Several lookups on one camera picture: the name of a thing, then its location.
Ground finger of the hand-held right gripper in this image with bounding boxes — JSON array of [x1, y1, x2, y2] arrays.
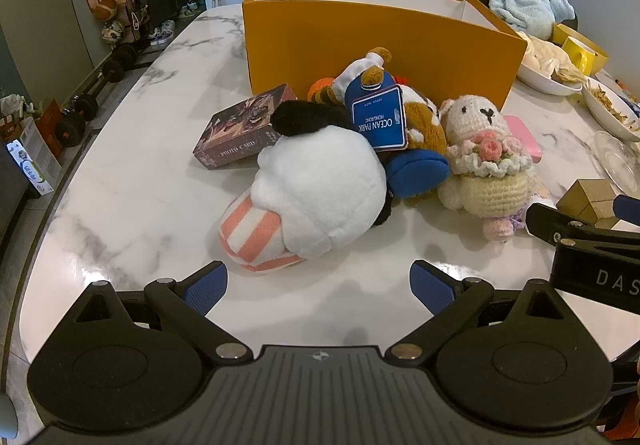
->
[[526, 202, 640, 251], [613, 195, 640, 228]]

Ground dark illustrated card box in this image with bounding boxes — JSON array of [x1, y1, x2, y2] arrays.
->
[[193, 84, 298, 170]]

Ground brown cardboard box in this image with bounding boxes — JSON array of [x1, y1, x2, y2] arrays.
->
[[35, 99, 66, 140]]

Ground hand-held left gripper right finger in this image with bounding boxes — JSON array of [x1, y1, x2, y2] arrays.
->
[[389, 260, 565, 362]]

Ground white plush toy pink stripes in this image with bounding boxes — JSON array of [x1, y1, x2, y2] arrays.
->
[[219, 100, 396, 273]]

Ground pile of potato strips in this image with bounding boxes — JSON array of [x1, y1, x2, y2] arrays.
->
[[590, 84, 640, 130]]

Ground black dumbbell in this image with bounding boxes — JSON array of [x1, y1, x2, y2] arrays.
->
[[54, 94, 99, 148], [102, 44, 141, 83]]

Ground light blue fleece blanket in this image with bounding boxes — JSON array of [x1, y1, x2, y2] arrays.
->
[[487, 0, 577, 38]]

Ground white printed cardboard box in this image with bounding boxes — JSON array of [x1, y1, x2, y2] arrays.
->
[[5, 117, 63, 196]]

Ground yellow bowl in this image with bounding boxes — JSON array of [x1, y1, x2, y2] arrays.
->
[[552, 22, 611, 70]]

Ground yellow mug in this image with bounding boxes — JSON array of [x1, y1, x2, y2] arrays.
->
[[561, 36, 601, 76]]

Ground white ceramic bowl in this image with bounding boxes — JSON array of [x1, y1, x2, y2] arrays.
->
[[582, 77, 640, 143], [516, 59, 586, 97]]

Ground pink case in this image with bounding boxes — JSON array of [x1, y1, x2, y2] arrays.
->
[[502, 115, 543, 166]]

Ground gold box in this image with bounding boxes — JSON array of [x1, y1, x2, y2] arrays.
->
[[556, 178, 621, 228]]

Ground orange cardboard box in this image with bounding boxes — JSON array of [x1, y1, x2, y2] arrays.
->
[[242, 0, 529, 112]]

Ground white purple sneakers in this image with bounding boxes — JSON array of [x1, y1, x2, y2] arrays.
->
[[150, 20, 176, 48]]

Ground clear glass plate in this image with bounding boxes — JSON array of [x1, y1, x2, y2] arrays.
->
[[593, 131, 640, 196]]

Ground red panda plush toy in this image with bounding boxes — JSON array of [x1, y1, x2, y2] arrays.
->
[[307, 46, 451, 200]]

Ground white crochet bear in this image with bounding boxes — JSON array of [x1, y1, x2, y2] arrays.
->
[[437, 94, 538, 242]]

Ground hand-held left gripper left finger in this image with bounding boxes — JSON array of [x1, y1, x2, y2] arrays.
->
[[75, 261, 252, 367]]

